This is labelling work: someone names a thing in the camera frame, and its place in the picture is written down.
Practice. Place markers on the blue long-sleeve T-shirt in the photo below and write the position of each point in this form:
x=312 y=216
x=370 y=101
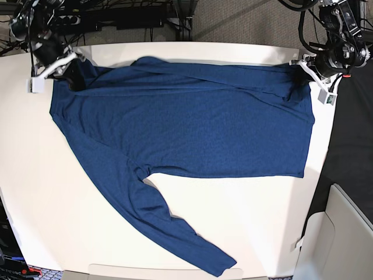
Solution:
x=181 y=119

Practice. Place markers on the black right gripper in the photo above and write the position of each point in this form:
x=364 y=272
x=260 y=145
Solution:
x=47 y=51

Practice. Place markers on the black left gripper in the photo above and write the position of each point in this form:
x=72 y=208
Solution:
x=325 y=65

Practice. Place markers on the white plastic bin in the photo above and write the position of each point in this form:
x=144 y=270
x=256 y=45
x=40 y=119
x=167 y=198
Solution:
x=337 y=243

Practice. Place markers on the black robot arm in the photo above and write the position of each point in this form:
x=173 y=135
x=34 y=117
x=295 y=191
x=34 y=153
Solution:
x=344 y=49
x=32 y=21

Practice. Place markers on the black box with label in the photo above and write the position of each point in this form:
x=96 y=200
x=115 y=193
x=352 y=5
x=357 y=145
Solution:
x=10 y=268

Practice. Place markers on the black power strip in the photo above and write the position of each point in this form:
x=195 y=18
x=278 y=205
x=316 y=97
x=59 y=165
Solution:
x=67 y=20

